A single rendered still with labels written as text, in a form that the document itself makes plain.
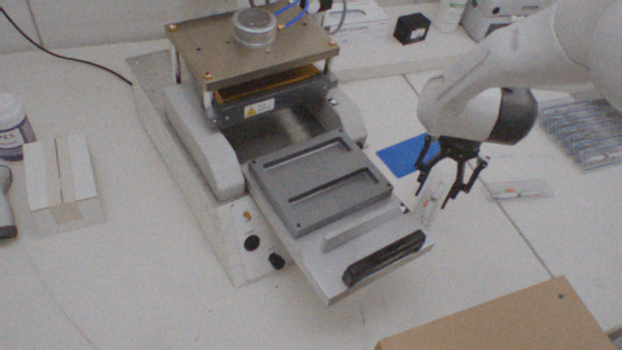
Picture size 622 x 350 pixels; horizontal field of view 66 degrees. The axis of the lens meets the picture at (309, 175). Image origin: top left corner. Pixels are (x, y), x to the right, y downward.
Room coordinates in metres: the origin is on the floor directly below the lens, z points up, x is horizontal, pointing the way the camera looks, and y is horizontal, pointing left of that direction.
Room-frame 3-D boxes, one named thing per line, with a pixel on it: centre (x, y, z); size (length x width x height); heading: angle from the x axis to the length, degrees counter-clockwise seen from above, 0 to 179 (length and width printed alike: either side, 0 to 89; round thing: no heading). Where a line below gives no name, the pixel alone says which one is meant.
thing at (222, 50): (0.79, 0.15, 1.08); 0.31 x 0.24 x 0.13; 131
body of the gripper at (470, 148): (0.72, -0.28, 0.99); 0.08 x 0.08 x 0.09
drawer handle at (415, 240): (0.42, -0.14, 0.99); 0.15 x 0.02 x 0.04; 131
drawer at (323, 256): (0.52, -0.05, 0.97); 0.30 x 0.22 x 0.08; 41
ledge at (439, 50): (1.41, -0.22, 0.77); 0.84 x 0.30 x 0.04; 119
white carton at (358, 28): (1.33, -0.02, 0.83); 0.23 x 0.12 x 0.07; 120
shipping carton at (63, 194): (0.57, 0.49, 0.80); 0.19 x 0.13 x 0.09; 29
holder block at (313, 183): (0.56, -0.02, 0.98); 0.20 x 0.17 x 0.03; 131
